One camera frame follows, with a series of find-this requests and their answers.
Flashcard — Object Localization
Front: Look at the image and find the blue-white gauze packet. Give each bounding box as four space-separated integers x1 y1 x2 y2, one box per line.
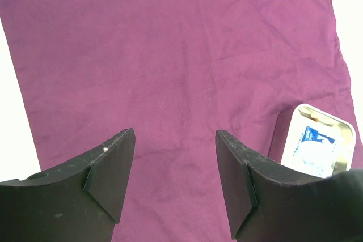
289 125 339 178

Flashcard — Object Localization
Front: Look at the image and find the purple cloth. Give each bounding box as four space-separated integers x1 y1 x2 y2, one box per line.
1 0 357 241

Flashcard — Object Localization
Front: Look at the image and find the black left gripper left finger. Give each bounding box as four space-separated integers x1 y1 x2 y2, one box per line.
1 129 136 241

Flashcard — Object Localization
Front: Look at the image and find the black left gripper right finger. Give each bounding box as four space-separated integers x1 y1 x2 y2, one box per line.
215 130 362 241

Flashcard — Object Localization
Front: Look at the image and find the steel instrument tray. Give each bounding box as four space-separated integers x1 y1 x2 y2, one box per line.
268 104 356 176

